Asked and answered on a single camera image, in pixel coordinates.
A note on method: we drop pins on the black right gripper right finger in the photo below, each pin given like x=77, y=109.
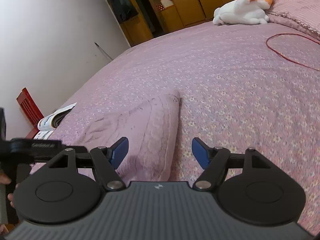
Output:
x=248, y=186

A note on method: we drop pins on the red wooden chair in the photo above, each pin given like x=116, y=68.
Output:
x=31, y=111

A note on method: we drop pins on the white orange plush toy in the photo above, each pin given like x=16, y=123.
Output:
x=247, y=12

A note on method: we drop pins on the dark hanging jacket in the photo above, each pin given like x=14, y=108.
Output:
x=123, y=10

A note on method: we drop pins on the yellow wooden wardrobe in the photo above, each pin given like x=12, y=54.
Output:
x=153, y=18

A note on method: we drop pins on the open magazine lower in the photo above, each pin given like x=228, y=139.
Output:
x=43, y=135

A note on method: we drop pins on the thin grey stick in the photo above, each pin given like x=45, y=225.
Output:
x=103, y=51

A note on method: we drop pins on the open magazine upper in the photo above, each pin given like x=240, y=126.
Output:
x=52, y=121

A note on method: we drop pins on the pink floral bedspread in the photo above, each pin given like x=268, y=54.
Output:
x=239, y=86

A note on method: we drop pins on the person's left hand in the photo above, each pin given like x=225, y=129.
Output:
x=6, y=181

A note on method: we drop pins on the open magazine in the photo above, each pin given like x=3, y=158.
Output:
x=52, y=121
x=43, y=135

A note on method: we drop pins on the pink ruffled pillow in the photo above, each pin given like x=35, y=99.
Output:
x=302, y=15

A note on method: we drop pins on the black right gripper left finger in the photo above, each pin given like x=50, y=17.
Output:
x=71, y=185

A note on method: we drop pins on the lilac knit cardigan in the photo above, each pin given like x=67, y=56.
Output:
x=150, y=126

